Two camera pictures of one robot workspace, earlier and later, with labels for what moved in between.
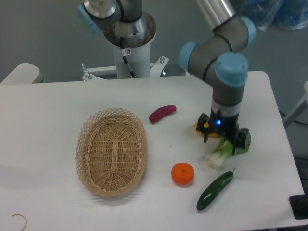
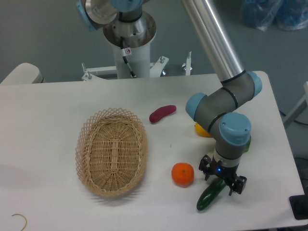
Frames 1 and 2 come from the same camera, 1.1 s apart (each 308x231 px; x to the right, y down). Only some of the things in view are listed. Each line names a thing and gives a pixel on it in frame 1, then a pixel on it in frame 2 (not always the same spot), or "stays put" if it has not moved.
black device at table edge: (299, 205) stays put
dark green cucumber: (213, 189) stays put
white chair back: (26, 73) stays put
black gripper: (224, 126) to (227, 173)
